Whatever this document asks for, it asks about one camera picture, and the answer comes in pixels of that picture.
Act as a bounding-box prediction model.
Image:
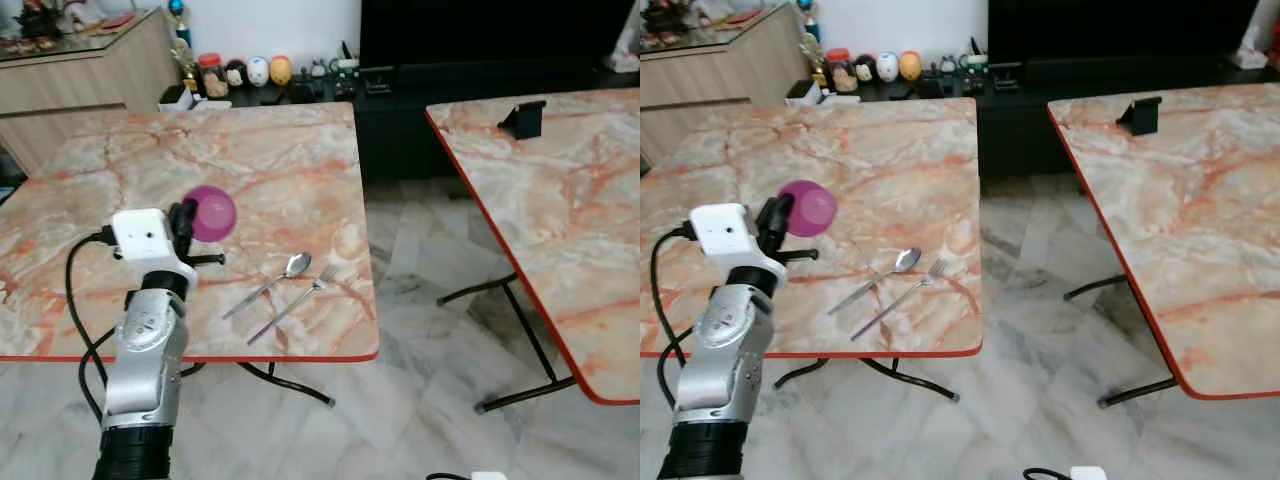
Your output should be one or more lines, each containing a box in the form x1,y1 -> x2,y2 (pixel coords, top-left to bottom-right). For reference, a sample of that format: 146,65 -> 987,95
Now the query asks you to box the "gold trophy with blue ball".
168,0 -> 198,91
797,0 -> 827,87

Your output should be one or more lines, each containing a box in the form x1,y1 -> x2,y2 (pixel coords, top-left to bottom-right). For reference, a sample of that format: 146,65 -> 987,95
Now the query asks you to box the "wooden cabinet with glass top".
640,5 -> 813,168
0,8 -> 183,179

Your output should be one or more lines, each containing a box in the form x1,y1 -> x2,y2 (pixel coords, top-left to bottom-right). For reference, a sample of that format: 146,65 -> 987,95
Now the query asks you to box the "silver metal fork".
851,258 -> 949,341
246,264 -> 341,346

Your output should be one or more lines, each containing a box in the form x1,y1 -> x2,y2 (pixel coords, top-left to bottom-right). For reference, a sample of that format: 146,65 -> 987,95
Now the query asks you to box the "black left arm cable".
65,230 -> 119,421
649,225 -> 698,401

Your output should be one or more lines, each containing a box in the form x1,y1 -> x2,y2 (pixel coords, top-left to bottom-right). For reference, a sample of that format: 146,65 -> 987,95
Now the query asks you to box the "purple plastic cup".
778,180 -> 839,238
186,185 -> 239,243

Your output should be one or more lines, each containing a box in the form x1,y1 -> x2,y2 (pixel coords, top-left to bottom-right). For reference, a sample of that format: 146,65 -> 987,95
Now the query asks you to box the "black phone stand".
1117,96 -> 1163,136
498,100 -> 547,140

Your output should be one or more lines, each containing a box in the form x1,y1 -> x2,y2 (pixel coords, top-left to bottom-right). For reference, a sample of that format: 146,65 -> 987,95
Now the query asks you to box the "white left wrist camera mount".
690,203 -> 788,282
110,208 -> 199,291

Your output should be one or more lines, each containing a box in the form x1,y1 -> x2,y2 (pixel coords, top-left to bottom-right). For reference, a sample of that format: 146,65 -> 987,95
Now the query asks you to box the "dark decorative plant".
15,0 -> 63,43
642,0 -> 693,37

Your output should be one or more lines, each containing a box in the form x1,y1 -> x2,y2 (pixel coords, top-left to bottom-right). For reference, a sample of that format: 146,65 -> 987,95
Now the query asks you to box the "white box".
787,80 -> 861,106

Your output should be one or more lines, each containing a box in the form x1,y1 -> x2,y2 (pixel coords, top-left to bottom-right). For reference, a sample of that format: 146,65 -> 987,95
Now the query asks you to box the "black television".
360,0 -> 641,69
988,0 -> 1263,64

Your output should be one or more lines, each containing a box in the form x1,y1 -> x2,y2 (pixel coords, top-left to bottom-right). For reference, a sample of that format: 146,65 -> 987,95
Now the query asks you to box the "pink and white ornament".
1235,20 -> 1280,71

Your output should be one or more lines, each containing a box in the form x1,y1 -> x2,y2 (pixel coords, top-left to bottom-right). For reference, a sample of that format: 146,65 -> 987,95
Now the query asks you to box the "red lidded jar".
197,52 -> 229,99
826,48 -> 858,94

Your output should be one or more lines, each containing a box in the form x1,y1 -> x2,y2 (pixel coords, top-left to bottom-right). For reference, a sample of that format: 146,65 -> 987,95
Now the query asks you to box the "silver metal spoon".
222,252 -> 313,321
828,247 -> 923,316

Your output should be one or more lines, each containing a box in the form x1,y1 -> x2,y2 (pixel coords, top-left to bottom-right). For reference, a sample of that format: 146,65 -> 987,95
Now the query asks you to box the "black metal table leg frame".
775,355 -> 961,403
437,275 -> 579,414
1062,272 -> 1182,409
180,360 -> 337,409

